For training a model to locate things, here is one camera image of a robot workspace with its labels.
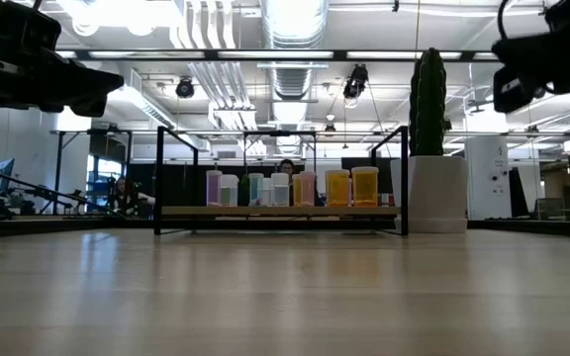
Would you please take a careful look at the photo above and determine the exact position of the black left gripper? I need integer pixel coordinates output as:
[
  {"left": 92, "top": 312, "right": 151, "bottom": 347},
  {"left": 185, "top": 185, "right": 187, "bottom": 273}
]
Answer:
[{"left": 0, "top": 0, "right": 126, "bottom": 119}]

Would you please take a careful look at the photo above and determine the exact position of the purple white-capped medicine bottle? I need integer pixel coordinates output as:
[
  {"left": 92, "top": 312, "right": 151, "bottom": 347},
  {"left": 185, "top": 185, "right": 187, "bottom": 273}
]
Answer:
[{"left": 205, "top": 169, "right": 224, "bottom": 208}]

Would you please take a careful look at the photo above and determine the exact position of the teal white-capped medicine bottle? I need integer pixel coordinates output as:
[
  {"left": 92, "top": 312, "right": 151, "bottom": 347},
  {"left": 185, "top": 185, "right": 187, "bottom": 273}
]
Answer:
[{"left": 248, "top": 172, "right": 265, "bottom": 208}]

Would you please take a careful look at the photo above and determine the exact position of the pink white-capped medicine bottle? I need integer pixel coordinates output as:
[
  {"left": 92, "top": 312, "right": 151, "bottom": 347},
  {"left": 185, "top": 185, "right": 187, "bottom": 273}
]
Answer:
[{"left": 299, "top": 170, "right": 317, "bottom": 208}]

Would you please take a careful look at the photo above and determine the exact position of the green cactus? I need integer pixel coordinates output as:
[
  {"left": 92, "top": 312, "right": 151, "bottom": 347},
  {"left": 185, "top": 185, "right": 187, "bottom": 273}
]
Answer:
[{"left": 408, "top": 46, "right": 448, "bottom": 157}]

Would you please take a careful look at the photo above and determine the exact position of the black round ceiling lamp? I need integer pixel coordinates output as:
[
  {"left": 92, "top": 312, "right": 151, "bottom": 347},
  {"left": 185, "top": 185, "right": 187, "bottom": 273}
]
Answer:
[{"left": 174, "top": 76, "right": 196, "bottom": 100}]

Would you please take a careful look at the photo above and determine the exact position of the white round column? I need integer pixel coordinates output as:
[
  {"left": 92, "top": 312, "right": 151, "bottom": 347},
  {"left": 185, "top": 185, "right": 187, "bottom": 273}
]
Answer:
[{"left": 465, "top": 135, "right": 510, "bottom": 222}]

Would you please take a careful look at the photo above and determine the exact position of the blue-lit computer monitor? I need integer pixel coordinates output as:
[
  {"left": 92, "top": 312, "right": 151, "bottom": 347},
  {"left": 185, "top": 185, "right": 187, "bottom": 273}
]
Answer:
[{"left": 0, "top": 157, "right": 17, "bottom": 194}]

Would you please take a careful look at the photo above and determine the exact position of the white hexagonal plant pot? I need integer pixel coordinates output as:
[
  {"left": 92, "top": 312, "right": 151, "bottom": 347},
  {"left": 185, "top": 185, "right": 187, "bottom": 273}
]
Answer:
[{"left": 390, "top": 155, "right": 469, "bottom": 234}]

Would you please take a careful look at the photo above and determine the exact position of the black overhead crossbeam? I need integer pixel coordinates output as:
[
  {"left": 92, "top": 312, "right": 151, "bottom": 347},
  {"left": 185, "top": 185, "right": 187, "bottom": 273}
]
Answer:
[{"left": 54, "top": 47, "right": 502, "bottom": 63}]

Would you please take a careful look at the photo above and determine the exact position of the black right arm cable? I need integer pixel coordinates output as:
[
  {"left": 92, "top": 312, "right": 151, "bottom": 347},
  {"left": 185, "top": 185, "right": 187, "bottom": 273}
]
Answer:
[{"left": 496, "top": 0, "right": 512, "bottom": 41}]

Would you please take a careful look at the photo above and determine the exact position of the black background workstation frame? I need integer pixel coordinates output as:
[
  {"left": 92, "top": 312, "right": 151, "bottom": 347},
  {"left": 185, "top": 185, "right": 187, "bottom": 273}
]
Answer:
[{"left": 49, "top": 128, "right": 136, "bottom": 217}]

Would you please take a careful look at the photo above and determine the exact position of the black metal table frame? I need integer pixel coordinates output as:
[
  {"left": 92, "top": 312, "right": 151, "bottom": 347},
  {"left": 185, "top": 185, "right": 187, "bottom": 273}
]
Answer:
[{"left": 0, "top": 160, "right": 570, "bottom": 239}]

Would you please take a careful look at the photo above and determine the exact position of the black hanging camera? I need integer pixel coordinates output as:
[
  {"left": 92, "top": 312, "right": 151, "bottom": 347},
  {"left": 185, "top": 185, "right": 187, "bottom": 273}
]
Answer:
[{"left": 342, "top": 62, "right": 370, "bottom": 100}]

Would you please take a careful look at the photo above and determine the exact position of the silver ventilation duct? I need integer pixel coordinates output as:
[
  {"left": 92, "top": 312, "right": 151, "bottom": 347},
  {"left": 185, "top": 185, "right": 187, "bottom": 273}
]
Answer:
[{"left": 259, "top": 0, "right": 331, "bottom": 100}]

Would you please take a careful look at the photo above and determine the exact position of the wooden shelf with black frame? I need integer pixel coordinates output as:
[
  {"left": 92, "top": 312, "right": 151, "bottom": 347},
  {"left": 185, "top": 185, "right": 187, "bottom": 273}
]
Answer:
[{"left": 153, "top": 125, "right": 410, "bottom": 237}]

